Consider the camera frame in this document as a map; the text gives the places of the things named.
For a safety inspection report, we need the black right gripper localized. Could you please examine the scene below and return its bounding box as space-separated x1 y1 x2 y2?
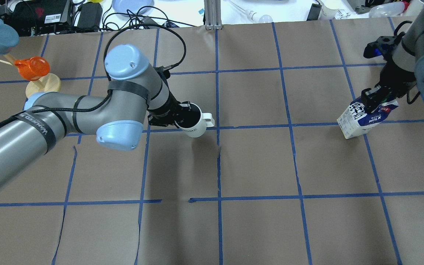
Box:
360 61 417 114

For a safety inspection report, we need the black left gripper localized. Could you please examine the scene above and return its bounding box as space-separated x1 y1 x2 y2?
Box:
148 94 201 129

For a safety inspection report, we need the white mug grey inside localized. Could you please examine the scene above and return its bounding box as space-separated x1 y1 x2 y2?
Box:
173 101 215 138

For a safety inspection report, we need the blue white milk carton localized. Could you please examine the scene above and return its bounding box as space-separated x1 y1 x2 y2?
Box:
337 97 399 139

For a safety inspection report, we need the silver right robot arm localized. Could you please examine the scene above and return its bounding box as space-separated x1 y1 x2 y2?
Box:
360 6 424 113

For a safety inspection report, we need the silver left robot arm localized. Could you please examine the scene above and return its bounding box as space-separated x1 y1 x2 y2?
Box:
0 44 205 191

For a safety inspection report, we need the white light bulb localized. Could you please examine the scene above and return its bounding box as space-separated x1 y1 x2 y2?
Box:
245 10 273 23

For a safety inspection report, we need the blue plastic plate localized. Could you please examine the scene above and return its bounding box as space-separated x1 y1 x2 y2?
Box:
112 0 154 16

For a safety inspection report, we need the black power adapter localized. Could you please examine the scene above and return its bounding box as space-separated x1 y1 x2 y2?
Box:
76 2 102 32

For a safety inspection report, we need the wooden mug tree stand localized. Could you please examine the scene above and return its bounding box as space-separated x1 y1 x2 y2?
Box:
0 53 61 98

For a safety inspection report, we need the orange mug on stand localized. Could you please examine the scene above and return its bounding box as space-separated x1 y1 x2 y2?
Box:
14 56 50 81

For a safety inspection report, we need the aluminium frame post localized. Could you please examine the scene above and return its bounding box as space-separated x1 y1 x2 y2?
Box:
204 0 223 31

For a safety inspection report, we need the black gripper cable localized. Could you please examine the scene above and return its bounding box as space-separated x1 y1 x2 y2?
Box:
0 9 187 142

